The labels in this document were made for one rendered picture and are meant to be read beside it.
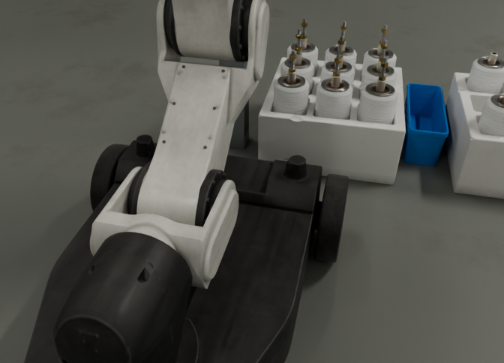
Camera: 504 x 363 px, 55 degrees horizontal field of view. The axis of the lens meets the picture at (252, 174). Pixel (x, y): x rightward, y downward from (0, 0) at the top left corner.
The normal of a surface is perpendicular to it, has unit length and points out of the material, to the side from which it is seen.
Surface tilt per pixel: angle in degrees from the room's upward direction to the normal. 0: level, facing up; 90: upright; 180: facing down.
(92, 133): 0
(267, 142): 90
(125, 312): 36
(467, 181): 90
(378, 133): 90
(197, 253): 64
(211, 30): 93
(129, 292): 27
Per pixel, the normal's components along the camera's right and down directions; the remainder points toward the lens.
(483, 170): -0.22, 0.59
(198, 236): 0.00, -0.79
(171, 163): -0.09, -0.52
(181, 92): -0.14, -0.30
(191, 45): -0.22, 0.84
